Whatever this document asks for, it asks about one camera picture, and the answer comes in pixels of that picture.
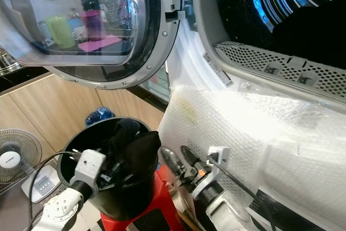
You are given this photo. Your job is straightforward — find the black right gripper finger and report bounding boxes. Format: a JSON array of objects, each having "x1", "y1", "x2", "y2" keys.
[
  {"x1": 180, "y1": 145, "x2": 202, "y2": 168},
  {"x1": 161, "y1": 147, "x2": 183, "y2": 175}
]

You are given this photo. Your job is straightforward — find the black garment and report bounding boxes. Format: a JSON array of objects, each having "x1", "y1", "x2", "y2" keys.
[{"x1": 105, "y1": 117, "x2": 162, "y2": 188}]

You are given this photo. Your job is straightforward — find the white bubble-wrapped washing machine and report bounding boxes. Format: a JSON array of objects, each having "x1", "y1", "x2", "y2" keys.
[{"x1": 154, "y1": 0, "x2": 346, "y2": 231}]

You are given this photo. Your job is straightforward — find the black round laundry bucket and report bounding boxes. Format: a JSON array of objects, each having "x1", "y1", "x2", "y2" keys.
[{"x1": 57, "y1": 116, "x2": 161, "y2": 221}]

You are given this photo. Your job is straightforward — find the red plastic stool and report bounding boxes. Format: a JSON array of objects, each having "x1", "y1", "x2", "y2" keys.
[{"x1": 99, "y1": 165, "x2": 177, "y2": 231}]

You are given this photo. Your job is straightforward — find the light wooden cabinet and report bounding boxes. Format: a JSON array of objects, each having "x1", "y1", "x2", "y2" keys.
[{"x1": 0, "y1": 73, "x2": 166, "y2": 159}]

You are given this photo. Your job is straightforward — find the white barcode label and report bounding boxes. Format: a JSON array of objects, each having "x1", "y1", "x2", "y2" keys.
[{"x1": 201, "y1": 52, "x2": 234, "y2": 88}]

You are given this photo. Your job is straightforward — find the white desk fan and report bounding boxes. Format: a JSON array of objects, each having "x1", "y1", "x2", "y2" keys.
[{"x1": 0, "y1": 128, "x2": 62, "y2": 204}]

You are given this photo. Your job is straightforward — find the round glass washer door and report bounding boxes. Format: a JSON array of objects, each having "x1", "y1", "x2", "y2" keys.
[{"x1": 0, "y1": 0, "x2": 189, "y2": 91}]

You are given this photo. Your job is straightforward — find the pink cloth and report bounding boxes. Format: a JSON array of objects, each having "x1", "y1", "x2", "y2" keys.
[{"x1": 78, "y1": 35, "x2": 124, "y2": 52}]

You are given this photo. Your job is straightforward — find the white mug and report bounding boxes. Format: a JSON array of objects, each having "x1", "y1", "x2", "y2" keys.
[{"x1": 71, "y1": 25, "x2": 87, "y2": 43}]

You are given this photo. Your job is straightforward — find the purple plastic cup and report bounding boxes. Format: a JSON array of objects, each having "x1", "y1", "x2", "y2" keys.
[{"x1": 81, "y1": 9, "x2": 105, "y2": 42}]

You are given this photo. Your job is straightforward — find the green plastic pitcher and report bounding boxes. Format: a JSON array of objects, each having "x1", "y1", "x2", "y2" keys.
[{"x1": 44, "y1": 14, "x2": 77, "y2": 50}]

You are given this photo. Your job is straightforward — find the perforated steel washer drum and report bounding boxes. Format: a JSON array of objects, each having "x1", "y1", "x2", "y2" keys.
[{"x1": 214, "y1": 0, "x2": 346, "y2": 54}]

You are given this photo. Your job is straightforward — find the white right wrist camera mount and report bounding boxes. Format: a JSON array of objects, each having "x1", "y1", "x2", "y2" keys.
[{"x1": 191, "y1": 145, "x2": 231, "y2": 200}]

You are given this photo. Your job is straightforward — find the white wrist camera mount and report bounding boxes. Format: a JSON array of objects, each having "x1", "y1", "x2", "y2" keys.
[
  {"x1": 72, "y1": 148, "x2": 108, "y2": 189},
  {"x1": 191, "y1": 145, "x2": 231, "y2": 200}
]

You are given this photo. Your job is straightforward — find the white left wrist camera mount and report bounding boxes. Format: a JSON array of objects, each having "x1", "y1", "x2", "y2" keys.
[{"x1": 72, "y1": 148, "x2": 108, "y2": 189}]

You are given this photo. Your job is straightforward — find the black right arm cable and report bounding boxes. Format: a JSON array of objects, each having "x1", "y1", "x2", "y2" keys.
[{"x1": 215, "y1": 154, "x2": 283, "y2": 231}]

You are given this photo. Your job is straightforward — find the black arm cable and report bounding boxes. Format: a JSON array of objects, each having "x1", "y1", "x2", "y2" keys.
[
  {"x1": 40, "y1": 151, "x2": 88, "y2": 231},
  {"x1": 215, "y1": 154, "x2": 283, "y2": 231}
]

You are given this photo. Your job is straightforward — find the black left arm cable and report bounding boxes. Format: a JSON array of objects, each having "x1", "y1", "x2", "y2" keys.
[{"x1": 40, "y1": 151, "x2": 88, "y2": 231}]

